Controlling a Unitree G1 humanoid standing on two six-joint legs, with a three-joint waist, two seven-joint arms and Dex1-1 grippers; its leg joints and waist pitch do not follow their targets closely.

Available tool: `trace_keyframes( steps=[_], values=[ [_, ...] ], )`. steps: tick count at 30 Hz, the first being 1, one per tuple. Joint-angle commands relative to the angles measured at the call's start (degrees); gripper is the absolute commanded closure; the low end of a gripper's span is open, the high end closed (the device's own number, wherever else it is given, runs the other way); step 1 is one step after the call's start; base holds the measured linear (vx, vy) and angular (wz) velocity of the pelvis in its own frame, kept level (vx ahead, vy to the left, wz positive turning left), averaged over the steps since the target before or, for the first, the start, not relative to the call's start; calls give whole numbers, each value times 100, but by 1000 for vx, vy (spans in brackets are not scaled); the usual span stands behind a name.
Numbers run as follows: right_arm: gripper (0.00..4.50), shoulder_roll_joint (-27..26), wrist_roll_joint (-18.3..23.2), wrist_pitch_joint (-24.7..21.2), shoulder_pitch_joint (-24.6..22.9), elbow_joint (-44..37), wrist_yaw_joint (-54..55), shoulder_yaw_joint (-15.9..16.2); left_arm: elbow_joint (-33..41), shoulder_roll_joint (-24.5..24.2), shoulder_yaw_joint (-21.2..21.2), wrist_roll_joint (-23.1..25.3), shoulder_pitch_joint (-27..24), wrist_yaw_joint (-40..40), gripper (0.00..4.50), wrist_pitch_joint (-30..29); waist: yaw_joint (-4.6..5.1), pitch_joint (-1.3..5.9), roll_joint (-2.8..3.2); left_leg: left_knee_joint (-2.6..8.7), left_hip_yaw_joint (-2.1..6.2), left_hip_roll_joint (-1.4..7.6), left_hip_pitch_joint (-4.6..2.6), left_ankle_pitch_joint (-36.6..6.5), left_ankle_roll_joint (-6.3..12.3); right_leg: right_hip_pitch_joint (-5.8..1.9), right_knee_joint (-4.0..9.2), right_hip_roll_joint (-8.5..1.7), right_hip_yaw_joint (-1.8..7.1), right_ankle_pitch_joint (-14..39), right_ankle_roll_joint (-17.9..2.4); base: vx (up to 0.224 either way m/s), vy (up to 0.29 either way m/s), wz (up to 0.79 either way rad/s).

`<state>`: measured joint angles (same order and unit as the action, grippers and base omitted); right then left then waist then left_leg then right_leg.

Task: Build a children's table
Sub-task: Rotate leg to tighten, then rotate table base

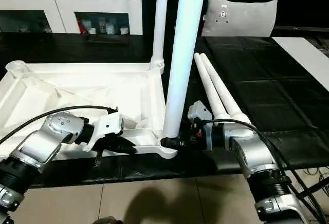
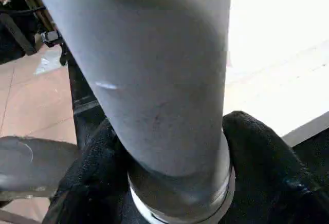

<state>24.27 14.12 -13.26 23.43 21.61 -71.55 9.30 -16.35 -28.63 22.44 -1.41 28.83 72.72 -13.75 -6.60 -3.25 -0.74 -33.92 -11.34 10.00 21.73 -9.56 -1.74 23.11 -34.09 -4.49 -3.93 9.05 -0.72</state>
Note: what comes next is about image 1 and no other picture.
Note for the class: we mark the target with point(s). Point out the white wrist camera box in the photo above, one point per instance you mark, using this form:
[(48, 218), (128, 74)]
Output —
[(199, 112), (107, 124)]

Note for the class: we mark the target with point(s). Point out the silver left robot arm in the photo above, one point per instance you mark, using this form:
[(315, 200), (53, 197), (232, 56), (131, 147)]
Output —
[(41, 147)]

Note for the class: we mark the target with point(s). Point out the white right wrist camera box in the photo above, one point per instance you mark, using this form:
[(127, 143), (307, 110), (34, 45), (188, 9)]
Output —
[(199, 112)]

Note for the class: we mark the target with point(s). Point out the small red bottle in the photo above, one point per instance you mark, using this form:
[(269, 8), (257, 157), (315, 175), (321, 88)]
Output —
[(83, 26)]

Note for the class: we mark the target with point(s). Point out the grey pillow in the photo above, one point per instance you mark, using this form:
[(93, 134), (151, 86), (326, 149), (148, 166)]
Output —
[(239, 16)]

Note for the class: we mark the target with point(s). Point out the white cabinet with glass doors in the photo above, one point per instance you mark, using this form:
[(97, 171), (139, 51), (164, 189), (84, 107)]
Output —
[(41, 3)]

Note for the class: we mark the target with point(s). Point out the white plastic table top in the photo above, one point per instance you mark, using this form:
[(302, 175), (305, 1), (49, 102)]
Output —
[(77, 90)]

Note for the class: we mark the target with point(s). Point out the black work mat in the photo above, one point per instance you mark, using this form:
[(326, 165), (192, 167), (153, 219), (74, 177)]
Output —
[(288, 106)]

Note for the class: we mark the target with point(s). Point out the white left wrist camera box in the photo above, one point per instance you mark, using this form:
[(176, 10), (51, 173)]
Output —
[(107, 124)]

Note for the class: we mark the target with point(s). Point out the white plastic table leg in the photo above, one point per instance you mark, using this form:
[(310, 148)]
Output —
[(160, 18), (223, 93), (184, 49), (209, 88)]

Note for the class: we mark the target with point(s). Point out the white flat panel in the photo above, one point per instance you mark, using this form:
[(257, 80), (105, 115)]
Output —
[(306, 57)]

